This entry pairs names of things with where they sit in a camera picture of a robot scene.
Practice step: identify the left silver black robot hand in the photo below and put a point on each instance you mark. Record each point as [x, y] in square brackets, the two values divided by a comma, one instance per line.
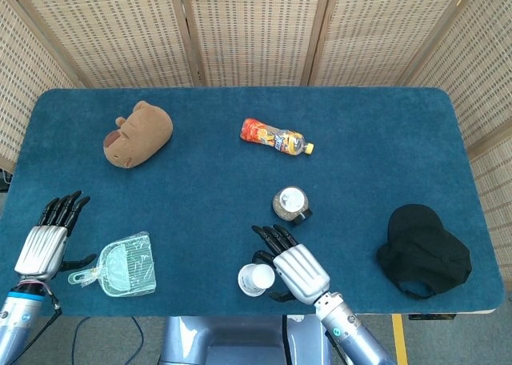
[40, 253]

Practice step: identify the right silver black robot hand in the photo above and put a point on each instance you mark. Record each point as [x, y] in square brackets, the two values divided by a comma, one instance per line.
[302, 273]

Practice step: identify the white paper cup green flower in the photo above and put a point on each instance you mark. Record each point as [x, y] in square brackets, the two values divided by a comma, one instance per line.
[262, 276]

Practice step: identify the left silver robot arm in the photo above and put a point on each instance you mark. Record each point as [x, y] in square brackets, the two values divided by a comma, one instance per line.
[18, 325]

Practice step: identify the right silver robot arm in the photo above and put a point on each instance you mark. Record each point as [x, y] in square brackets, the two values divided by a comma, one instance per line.
[352, 333]

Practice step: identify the round glass jar black lid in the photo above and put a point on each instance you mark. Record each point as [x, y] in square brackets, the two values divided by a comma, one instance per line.
[290, 203]

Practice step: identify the green dustpan in plastic wrap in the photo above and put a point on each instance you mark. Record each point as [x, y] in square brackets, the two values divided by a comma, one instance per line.
[128, 265]

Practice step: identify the grey blue robot torso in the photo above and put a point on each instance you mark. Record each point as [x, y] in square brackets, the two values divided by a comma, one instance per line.
[240, 341]

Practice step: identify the blue carpet table cover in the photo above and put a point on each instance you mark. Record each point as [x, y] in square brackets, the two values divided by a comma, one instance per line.
[224, 181]

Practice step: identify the black baseball cap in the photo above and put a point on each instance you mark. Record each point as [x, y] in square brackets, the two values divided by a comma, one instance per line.
[424, 253]

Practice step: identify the orange drink plastic bottle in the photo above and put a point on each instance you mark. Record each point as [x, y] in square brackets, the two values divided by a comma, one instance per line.
[272, 137]

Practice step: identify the brown capybara plush toy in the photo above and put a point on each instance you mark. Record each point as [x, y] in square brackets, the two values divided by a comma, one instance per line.
[140, 135]

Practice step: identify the woven folding screen panel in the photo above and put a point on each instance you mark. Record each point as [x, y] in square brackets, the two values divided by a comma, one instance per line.
[24, 81]
[488, 81]
[384, 29]
[256, 29]
[112, 33]

